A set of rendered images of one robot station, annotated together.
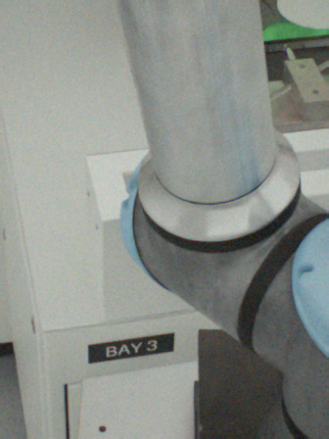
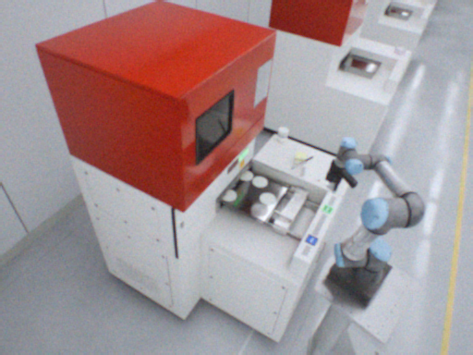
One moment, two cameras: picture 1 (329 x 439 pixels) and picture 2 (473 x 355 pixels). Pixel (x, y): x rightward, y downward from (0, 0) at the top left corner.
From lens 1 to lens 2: 1.38 m
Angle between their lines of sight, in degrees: 36
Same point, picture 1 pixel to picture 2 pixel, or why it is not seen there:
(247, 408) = (348, 274)
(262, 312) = (369, 261)
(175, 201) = (357, 256)
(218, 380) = (341, 273)
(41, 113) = (247, 250)
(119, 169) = (300, 253)
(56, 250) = (284, 273)
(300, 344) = (377, 262)
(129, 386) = (320, 284)
